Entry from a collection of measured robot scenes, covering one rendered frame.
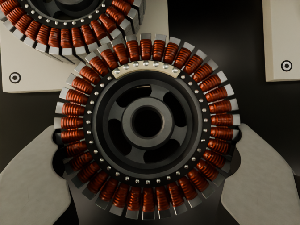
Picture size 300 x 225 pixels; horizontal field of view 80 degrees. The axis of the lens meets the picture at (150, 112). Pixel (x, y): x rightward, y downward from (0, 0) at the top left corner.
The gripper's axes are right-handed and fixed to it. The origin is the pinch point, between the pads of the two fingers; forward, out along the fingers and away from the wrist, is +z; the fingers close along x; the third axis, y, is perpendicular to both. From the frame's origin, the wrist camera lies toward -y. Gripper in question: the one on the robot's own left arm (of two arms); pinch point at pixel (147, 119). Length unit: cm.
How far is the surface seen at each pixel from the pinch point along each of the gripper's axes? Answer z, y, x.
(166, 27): 6.7, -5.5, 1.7
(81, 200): 0.2, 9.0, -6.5
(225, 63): 6.5, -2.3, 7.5
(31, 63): 5.2, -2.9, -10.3
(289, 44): 6.1, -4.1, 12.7
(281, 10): 7.5, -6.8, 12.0
